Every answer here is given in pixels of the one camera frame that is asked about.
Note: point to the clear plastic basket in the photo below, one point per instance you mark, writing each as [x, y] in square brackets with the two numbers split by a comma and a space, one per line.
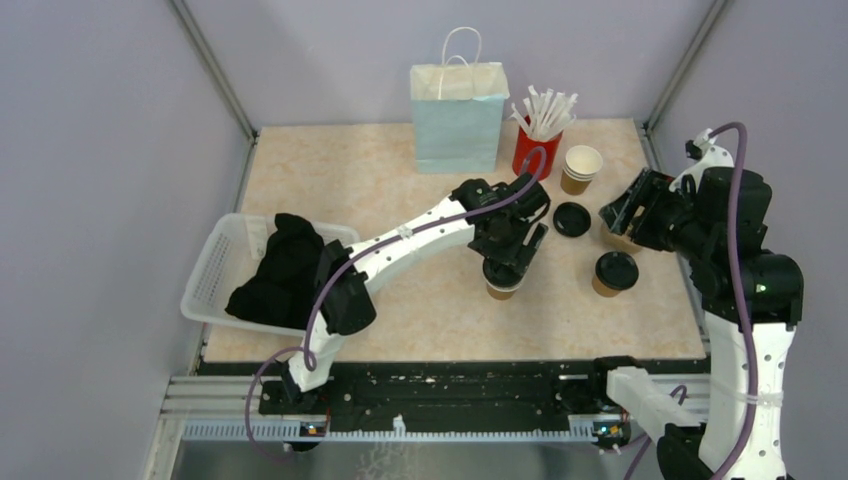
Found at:
[230, 256]

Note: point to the red ribbed straw cup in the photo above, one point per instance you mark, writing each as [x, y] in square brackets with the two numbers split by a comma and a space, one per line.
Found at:
[526, 162]

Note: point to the stack of black lids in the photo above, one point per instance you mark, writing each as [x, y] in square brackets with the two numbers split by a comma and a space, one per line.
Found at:
[571, 219]

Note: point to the black cloth in basket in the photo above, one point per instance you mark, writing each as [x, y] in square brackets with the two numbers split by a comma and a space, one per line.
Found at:
[282, 291]

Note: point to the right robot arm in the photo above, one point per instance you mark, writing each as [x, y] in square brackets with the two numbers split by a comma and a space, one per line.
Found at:
[712, 215]

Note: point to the brown paper coffee cup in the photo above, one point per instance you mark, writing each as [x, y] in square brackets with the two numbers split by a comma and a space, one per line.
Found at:
[605, 287]

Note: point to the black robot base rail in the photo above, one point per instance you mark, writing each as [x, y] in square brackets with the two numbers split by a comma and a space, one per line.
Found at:
[468, 399]

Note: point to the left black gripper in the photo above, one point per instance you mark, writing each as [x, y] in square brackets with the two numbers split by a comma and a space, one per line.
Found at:
[517, 252]

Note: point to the white wrapped straws bundle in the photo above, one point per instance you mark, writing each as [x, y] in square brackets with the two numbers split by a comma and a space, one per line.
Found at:
[546, 114]

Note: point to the cardboard cup carrier tray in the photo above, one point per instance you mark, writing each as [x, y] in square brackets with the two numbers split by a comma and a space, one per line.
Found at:
[618, 242]

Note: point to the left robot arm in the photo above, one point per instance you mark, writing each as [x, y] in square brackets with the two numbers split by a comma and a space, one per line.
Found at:
[348, 277]

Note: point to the black plastic cup lid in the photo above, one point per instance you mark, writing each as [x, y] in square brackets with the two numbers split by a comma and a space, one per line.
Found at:
[617, 270]

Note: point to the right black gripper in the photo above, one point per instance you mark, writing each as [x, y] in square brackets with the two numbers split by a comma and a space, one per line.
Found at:
[649, 188]

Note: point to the light blue paper bag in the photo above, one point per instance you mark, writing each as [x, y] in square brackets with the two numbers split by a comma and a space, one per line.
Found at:
[457, 111]

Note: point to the white toothed cable rail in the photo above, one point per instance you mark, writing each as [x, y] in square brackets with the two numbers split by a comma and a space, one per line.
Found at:
[295, 431]

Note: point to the stacked brown paper cups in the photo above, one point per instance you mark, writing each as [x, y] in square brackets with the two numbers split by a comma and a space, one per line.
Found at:
[582, 164]

